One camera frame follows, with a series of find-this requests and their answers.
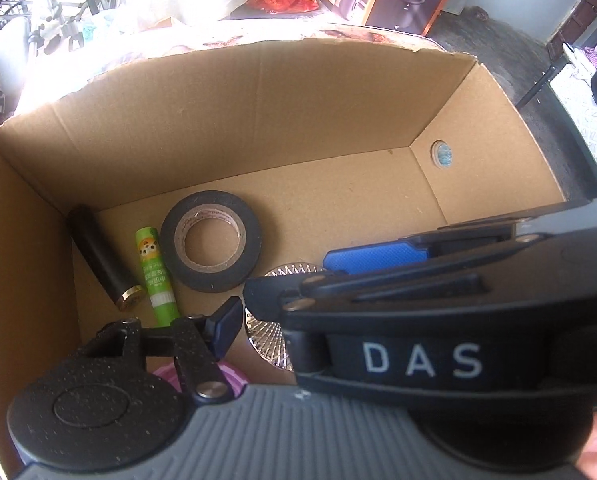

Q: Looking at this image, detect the gold lid black jar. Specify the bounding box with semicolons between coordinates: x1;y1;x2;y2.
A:
243;262;323;372

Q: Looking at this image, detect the green glue stick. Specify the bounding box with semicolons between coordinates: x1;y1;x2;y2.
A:
135;226;180;327

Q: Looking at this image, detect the pink plastic lid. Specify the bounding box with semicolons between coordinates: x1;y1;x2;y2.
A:
153;361;248;398

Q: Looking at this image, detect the black electrical tape roll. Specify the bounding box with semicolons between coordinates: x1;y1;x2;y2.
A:
161;191;263;292

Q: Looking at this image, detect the black cylinder tube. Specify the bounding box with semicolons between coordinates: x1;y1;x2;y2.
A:
66;205;144;311

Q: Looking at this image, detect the open cardboard box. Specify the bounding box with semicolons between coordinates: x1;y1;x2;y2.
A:
0;37;563;477

